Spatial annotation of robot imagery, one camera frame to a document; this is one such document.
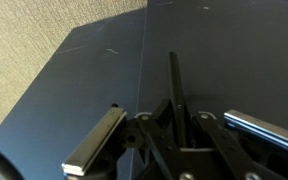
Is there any gripper left finger with silver pad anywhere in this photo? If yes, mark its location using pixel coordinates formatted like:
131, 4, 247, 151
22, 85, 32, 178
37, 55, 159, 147
61, 106, 173, 180

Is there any gripper right finger with silver pad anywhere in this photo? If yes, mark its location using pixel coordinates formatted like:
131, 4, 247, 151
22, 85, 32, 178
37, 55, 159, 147
196, 109, 288, 180

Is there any dark blue wide cabinet door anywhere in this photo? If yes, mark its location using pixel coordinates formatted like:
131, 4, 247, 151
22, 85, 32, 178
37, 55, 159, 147
130, 0, 288, 180

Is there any black bar door handle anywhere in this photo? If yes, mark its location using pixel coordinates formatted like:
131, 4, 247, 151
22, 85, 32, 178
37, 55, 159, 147
152, 51, 193, 149

